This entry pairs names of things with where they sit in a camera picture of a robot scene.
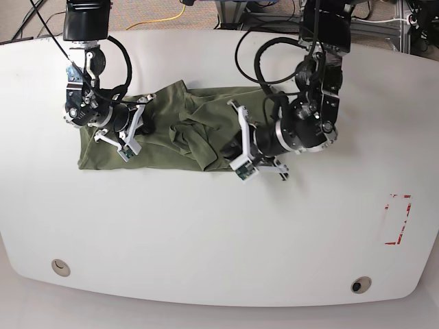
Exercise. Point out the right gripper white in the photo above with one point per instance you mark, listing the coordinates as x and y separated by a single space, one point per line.
124 122

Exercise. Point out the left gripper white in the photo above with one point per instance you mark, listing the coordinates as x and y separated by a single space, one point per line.
248 153

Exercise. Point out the olive green t-shirt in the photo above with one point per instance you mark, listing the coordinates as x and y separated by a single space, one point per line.
192 125

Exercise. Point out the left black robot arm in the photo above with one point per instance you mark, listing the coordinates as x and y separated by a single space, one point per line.
302 121

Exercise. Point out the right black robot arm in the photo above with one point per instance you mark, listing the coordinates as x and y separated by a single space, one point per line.
85 25

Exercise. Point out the red tape rectangle marking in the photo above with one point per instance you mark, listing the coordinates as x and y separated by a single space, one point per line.
395 216

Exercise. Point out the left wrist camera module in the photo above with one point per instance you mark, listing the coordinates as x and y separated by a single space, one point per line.
244 169

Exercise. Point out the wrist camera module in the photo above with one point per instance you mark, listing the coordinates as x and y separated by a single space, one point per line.
244 169
128 151

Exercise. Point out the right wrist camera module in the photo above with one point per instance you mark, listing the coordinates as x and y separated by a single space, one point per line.
128 151

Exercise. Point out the left table cable grommet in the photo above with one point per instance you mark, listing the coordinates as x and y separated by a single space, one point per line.
60 268

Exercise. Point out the table cable grommet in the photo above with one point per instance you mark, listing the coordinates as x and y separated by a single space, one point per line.
60 268
361 285

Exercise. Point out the right table cable grommet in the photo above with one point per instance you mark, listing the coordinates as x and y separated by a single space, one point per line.
361 285

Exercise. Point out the metal frame rack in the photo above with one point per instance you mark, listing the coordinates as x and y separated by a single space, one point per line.
240 14

